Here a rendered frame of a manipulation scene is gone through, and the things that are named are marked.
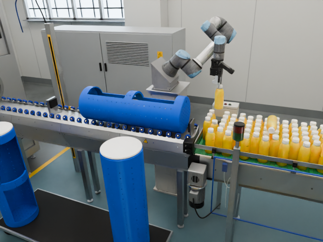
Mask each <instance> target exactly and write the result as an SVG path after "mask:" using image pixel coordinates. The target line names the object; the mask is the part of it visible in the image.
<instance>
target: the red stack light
mask: <svg viewBox="0 0 323 242"><path fill-rule="evenodd" d="M244 131H245V126H244V127H236V126H233V132H235V133H238V134H241V133H244Z"/></svg>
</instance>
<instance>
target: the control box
mask: <svg viewBox="0 0 323 242"><path fill-rule="evenodd" d="M224 103H227V105H225V104H224V107H223V109H215V108H214V103H213V105H212V109H213V110H214V113H215V116H218V117H223V115H224V112H225V111H229V112H230V117H232V114H236V115H237V116H238V110H239V103H235V102H226V101H224ZM229 103H231V105H229Z"/></svg>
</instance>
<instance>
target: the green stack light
mask: <svg viewBox="0 0 323 242"><path fill-rule="evenodd" d="M232 139H233V140H235V141H243V140H244V133H241V134H238V133H235V132H233V136H232Z"/></svg>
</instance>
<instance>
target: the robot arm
mask: <svg viewBox="0 0 323 242"><path fill-rule="evenodd" d="M200 28H201V30H202V31H203V32H204V33H205V34H206V35H207V36H208V37H209V38H210V39H211V40H212V42H211V43H210V44H209V45H208V46H207V47H206V48H205V49H204V50H203V51H202V52H201V53H200V54H199V55H198V56H197V57H196V58H195V59H192V60H191V59H190V55H189V54H188V53H187V52H186V51H184V50H182V49H180V50H178V51H177V52H176V53H175V54H174V55H173V57H172V58H171V59H170V60H169V61H167V62H165V63H164V64H163V65H162V66H161V67H162V69H163V71H164V72H165V73H166V74H167V75H168V76H169V77H175V76H176V74H177V72H178V70H179V69H181V70H182V71H183V72H184V73H185V74H186V75H187V76H189V77H190V78H194V77H195V76H197V75H198V74H199V73H200V72H201V71H202V70H201V69H202V66H203V64H204V63H205V62H206V61H207V60H208V59H209V58H210V57H211V56H212V55H213V58H212V59H211V67H210V75H212V76H216V77H215V78H214V80H212V83H213V84H216V85H218V89H219V87H220V85H221V84H222V76H223V69H225V70H226V71H227V72H229V73H230V74H233V73H234V71H235V70H234V69H232V68H231V67H229V66H228V65H226V64H225V63H224V62H223V60H224V50H225V45H226V44H229V43H230V42H231V41H232V40H233V38H234V37H235V36H236V30H235V29H234V28H233V27H232V26H231V25H230V24H229V23H228V22H227V21H226V20H225V19H224V18H222V17H219V16H214V17H212V18H211V19H210V21H208V20H206V21H205V22H204V23H203V24H202V26H201V27H200Z"/></svg>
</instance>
